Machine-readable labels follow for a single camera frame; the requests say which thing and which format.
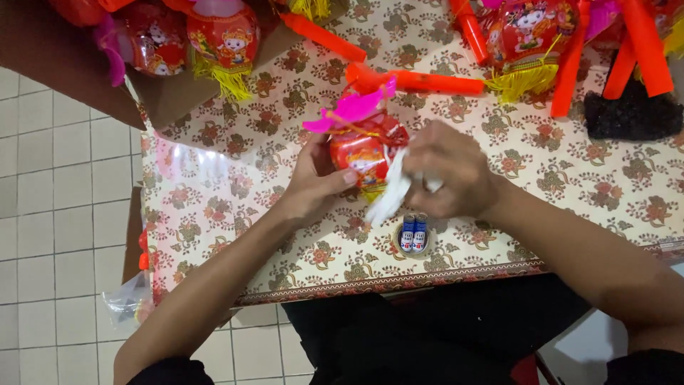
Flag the person's right hand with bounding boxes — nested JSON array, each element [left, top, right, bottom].
[[403, 120, 506, 220]]

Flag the white cloth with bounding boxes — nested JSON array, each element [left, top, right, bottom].
[[366, 147, 445, 226]]

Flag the pink lantern top piece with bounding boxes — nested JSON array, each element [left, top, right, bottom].
[[94, 13, 128, 88]]

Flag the orange lantern handle stick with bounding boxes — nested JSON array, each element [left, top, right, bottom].
[[345, 62, 485, 97], [603, 36, 638, 101], [280, 13, 368, 64], [449, 0, 490, 65], [620, 0, 675, 98], [550, 0, 592, 118]]

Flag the blue white battery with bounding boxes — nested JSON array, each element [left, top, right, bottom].
[[400, 214, 416, 253], [413, 214, 429, 253]]

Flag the flat brown cardboard piece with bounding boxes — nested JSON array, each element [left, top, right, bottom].
[[121, 186, 145, 284]]

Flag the brown cardboard box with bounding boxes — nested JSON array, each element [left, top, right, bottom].
[[0, 0, 351, 132]]

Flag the person's black trousers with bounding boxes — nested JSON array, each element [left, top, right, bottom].
[[281, 274, 592, 385]]

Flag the red lantern with pink top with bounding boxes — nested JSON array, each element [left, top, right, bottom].
[[302, 75, 410, 202]]

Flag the large red lantern yellow tassel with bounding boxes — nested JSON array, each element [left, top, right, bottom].
[[482, 0, 581, 104]]

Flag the red cartoon lantern yellow tassel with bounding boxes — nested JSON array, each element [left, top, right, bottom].
[[186, 0, 261, 103]]

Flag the clear tape roll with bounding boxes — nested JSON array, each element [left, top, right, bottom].
[[392, 221, 437, 261]]

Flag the clear plastic bag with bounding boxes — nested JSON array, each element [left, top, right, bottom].
[[102, 270, 156, 330]]

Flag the floral plastic tablecloth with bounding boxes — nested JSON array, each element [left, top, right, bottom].
[[140, 0, 684, 307]]

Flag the person's left hand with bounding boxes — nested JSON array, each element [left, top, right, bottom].
[[280, 134, 359, 226]]

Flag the red cartoon lantern in wrap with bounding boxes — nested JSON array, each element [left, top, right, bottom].
[[122, 2, 189, 77]]

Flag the red stool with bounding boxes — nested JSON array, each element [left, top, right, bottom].
[[509, 352, 560, 385]]

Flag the black fuzzy cloth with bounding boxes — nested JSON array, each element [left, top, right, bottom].
[[583, 79, 684, 142]]

